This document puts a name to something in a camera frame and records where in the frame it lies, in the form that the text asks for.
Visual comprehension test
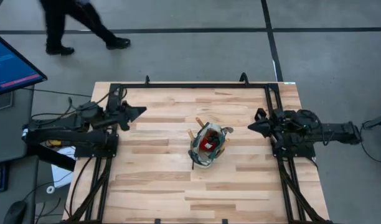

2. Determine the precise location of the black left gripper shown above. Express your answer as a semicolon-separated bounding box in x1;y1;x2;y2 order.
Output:
107;103;148;126

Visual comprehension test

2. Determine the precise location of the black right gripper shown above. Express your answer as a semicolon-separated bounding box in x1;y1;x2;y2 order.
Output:
247;108;287;148

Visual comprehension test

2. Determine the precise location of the beige green gardening bag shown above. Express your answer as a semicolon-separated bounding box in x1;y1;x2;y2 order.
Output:
187;121;231;170

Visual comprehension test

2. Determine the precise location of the red packet white label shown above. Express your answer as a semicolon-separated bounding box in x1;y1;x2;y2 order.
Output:
199;138;220;153

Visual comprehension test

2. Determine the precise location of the black desk support bar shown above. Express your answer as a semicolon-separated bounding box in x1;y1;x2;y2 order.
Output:
27;147;77;172

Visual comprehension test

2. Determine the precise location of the white paper sheet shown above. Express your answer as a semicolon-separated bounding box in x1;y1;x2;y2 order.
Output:
50;146;77;189

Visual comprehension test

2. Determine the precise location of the person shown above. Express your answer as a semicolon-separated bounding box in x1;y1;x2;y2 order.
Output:
39;0;131;57

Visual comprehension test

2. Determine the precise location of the grey stand leg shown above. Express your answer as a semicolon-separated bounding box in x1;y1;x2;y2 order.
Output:
362;111;381;131

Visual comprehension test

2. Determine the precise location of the grey desk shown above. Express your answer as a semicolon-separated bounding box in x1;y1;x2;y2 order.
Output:
0;86;39;224

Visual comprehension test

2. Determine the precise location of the computer monitor blue screen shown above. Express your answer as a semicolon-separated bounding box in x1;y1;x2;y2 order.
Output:
0;29;49;98

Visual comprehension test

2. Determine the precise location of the black computer mouse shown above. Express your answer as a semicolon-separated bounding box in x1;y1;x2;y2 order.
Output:
2;200;28;224

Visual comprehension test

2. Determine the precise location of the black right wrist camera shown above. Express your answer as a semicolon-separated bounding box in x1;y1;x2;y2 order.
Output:
253;108;268;122

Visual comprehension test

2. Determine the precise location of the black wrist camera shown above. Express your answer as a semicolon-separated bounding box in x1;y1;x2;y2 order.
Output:
253;108;268;122
118;118;131;132

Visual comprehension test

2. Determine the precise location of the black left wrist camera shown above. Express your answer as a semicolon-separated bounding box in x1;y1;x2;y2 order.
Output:
118;118;131;132

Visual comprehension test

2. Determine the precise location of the black aluminium table frame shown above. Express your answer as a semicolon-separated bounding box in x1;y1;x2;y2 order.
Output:
61;81;334;224

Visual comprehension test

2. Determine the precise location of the thin black floor cable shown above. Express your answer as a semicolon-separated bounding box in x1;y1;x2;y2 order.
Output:
22;87;93;98

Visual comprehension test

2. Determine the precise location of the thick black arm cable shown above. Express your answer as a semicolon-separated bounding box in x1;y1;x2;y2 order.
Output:
68;156;95;218

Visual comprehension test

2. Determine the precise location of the black looping floor cable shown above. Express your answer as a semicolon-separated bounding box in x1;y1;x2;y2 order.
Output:
359;119;381;164

